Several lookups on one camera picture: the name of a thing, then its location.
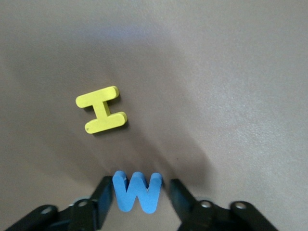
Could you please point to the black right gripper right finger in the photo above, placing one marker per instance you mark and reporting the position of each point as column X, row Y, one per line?
column 185, row 207

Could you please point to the blue foam letter W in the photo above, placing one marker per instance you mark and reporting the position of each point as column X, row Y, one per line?
column 122, row 197

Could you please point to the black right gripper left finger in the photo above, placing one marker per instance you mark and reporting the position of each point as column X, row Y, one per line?
column 101, row 204

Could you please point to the yellow foam letter H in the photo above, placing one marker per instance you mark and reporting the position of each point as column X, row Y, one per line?
column 102, row 110

